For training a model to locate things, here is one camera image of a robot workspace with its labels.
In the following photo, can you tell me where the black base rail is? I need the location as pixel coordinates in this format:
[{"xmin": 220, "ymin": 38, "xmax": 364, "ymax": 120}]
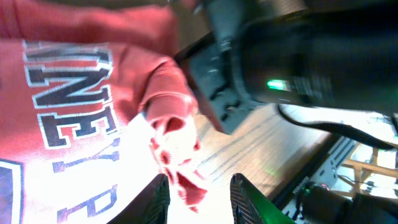
[{"xmin": 272, "ymin": 135, "xmax": 356, "ymax": 223}]

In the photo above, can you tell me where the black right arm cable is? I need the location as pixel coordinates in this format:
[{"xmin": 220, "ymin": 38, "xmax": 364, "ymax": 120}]
[{"xmin": 276, "ymin": 104, "xmax": 396, "ymax": 152}]

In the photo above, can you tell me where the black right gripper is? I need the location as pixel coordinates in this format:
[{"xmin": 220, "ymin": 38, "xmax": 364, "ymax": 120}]
[{"xmin": 175, "ymin": 32, "xmax": 266, "ymax": 134}]

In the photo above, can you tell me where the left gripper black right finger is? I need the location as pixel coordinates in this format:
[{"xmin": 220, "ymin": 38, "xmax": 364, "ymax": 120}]
[{"xmin": 229, "ymin": 173, "xmax": 295, "ymax": 224}]

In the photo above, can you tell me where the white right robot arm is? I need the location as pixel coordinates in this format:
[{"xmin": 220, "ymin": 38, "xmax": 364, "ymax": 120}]
[{"xmin": 176, "ymin": 1, "xmax": 397, "ymax": 134}]

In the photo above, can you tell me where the orange red t-shirt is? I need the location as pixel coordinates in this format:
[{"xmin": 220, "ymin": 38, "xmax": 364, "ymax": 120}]
[{"xmin": 1, "ymin": 0, "xmax": 208, "ymax": 223}]

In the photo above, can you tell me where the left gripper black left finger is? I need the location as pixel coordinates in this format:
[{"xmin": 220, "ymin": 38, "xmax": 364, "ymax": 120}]
[{"xmin": 108, "ymin": 174, "xmax": 170, "ymax": 224}]

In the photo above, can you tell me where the wooden chair frame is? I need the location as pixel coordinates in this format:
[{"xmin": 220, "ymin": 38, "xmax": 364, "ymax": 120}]
[{"xmin": 332, "ymin": 143, "xmax": 397, "ymax": 200}]

